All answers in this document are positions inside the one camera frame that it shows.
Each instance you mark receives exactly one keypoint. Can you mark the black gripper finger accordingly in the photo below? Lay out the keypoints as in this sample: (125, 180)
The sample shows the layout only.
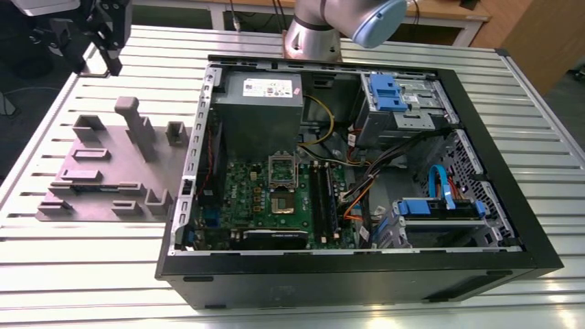
(113, 41)
(75, 44)

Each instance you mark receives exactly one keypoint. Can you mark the CPU socket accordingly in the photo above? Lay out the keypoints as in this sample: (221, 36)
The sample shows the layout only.
(283, 204)

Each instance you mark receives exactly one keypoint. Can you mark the grey plastic parts rack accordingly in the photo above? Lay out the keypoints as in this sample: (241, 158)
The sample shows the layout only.
(119, 150)

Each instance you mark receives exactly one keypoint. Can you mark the black case fan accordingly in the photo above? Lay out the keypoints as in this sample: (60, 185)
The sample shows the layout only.
(204, 144)

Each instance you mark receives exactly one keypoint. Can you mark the grey power supply unit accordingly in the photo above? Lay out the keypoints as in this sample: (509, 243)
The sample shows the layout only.
(256, 123)

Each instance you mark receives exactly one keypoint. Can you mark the dark RAM stick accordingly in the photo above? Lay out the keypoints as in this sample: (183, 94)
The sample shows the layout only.
(97, 188)

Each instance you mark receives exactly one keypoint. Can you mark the blue VGA port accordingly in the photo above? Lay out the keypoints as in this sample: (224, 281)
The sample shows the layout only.
(187, 240)

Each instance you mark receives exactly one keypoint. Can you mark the blue plastic drive latch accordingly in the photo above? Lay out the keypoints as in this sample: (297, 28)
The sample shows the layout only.
(385, 89)

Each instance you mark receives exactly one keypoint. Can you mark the black RAM slot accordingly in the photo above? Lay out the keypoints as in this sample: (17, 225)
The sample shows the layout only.
(319, 202)
(315, 202)
(325, 202)

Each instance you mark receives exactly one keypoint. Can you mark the green Dell motherboard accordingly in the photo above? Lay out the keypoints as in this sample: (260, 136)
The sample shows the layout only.
(292, 226)

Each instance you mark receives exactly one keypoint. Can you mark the black Nvidia graphics card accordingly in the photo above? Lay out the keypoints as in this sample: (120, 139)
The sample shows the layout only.
(273, 238)

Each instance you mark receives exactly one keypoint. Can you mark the grey metal drive cage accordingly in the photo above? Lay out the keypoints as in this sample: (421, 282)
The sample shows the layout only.
(410, 123)

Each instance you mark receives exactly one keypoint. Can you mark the blue disk carrier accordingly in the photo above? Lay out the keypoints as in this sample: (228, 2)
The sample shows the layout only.
(413, 208)

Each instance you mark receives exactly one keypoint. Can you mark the black open PC case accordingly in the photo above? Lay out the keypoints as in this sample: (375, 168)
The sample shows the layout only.
(320, 284)

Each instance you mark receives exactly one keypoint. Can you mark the grey metal disk bay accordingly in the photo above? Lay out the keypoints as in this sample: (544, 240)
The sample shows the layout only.
(442, 224)

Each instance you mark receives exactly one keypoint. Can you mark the wooden cabinet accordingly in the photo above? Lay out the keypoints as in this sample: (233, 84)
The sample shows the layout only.
(538, 41)

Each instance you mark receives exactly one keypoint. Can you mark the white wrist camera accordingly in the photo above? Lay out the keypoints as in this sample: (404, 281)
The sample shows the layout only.
(36, 8)

